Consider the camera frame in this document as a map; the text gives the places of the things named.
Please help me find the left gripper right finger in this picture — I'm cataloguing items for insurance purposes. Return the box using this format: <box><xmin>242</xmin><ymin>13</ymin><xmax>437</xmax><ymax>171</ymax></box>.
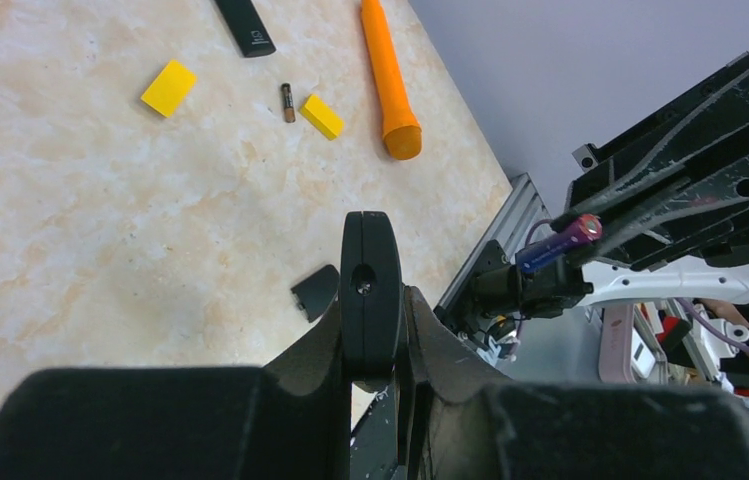
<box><xmin>397</xmin><ymin>287</ymin><xmax>749</xmax><ymax>479</ymax></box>

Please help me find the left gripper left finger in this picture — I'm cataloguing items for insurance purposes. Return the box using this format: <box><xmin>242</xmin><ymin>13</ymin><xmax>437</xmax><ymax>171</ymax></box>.
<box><xmin>0</xmin><ymin>305</ymin><xmax>350</xmax><ymax>479</ymax></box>

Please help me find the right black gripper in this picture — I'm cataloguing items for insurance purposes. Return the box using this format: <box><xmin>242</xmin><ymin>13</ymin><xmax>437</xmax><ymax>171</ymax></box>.
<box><xmin>552</xmin><ymin>52</ymin><xmax>749</xmax><ymax>271</ymax></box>

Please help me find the purple blue battery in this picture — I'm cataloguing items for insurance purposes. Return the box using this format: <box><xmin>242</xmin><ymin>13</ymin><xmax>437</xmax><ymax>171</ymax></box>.
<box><xmin>514</xmin><ymin>214</ymin><xmax>603</xmax><ymax>273</ymax></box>

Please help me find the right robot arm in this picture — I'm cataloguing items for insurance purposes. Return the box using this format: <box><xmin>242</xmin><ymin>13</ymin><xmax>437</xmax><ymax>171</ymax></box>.
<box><xmin>466</xmin><ymin>52</ymin><xmax>749</xmax><ymax>318</ymax></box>

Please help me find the orange toy microphone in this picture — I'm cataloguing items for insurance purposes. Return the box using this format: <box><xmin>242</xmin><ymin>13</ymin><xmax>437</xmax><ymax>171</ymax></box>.
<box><xmin>360</xmin><ymin>0</ymin><xmax>423</xmax><ymax>161</ymax></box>

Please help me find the green gold battery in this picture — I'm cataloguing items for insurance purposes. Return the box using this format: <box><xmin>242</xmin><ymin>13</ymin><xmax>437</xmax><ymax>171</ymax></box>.
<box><xmin>280</xmin><ymin>83</ymin><xmax>296</xmax><ymax>123</ymax></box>

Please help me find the yellow rectangular block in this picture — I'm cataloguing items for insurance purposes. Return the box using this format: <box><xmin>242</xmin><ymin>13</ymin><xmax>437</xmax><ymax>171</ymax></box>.
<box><xmin>300</xmin><ymin>94</ymin><xmax>344</xmax><ymax>141</ymax></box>

